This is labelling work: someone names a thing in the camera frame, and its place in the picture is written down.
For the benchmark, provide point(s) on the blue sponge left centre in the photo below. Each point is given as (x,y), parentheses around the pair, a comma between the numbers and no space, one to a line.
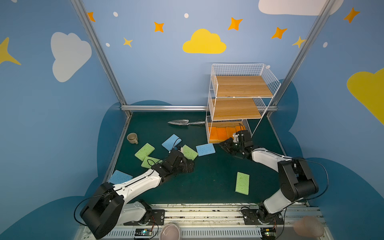
(171,142)

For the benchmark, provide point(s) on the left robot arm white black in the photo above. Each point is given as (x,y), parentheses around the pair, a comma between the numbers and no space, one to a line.
(110,205)

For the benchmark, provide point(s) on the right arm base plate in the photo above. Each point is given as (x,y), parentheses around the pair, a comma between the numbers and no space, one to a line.
(255,216)

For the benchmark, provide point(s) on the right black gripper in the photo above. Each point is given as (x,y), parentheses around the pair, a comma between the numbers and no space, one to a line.
(232,146)

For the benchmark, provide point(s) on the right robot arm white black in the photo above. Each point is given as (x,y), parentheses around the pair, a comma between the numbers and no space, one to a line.
(296,179)

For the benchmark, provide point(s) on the beige ceramic mug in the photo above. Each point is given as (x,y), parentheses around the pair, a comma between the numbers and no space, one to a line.
(133,138)

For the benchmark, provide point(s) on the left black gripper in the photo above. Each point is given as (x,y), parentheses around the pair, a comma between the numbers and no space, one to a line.
(184,165)

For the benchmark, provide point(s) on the green circuit board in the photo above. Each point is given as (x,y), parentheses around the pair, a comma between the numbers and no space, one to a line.
(268,234)
(143,234)

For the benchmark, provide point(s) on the white wire wooden shelf rack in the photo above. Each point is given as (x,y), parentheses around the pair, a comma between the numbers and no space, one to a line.
(239,94)

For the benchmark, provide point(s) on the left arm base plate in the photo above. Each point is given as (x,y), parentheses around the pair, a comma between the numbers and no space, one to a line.
(155,216)

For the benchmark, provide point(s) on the green sponge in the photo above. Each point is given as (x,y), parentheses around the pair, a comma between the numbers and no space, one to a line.
(144,152)
(189,153)
(148,162)
(242,183)

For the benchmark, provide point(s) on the left green circuit board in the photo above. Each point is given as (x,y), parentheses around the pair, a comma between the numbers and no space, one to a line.
(143,234)

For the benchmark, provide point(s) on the blue sponge near shelf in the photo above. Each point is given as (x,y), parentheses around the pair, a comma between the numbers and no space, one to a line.
(205,149)

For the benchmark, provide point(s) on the silver metal scoop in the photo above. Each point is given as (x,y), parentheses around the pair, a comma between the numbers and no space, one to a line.
(186,123)

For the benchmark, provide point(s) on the pink bowl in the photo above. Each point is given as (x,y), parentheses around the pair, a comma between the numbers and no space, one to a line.
(170,232)

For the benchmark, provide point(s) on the blue sponge at left edge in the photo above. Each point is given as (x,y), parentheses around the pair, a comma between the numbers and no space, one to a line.
(119,177)

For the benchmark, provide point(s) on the right green circuit board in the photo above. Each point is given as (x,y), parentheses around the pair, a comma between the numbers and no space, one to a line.
(268,234)

